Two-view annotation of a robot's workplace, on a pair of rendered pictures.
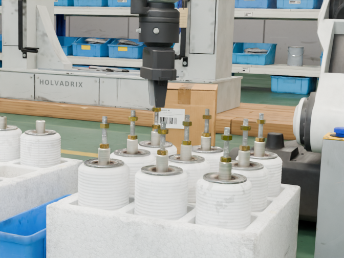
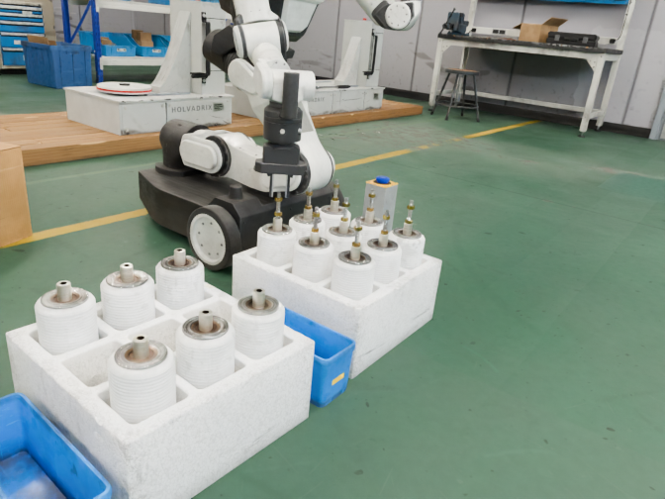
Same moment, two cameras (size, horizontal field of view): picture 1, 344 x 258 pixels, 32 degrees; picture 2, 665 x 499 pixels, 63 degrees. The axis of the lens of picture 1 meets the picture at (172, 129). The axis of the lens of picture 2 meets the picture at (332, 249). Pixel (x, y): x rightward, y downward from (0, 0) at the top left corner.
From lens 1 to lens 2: 154 cm
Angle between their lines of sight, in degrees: 75
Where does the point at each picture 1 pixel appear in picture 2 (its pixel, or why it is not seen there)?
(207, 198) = (418, 249)
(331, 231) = not seen: hidden behind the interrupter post
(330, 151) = (388, 194)
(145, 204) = (393, 271)
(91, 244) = (381, 318)
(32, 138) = (198, 272)
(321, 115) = (315, 167)
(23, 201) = not seen: hidden behind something
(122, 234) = (396, 298)
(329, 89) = (306, 147)
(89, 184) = (369, 276)
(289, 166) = (265, 209)
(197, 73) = not seen: outside the picture
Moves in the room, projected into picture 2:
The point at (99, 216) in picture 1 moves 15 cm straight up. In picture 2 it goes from (387, 294) to (396, 233)
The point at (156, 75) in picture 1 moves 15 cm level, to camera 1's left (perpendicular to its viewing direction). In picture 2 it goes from (302, 170) to (280, 186)
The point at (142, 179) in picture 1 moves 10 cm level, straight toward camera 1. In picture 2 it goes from (394, 255) to (436, 262)
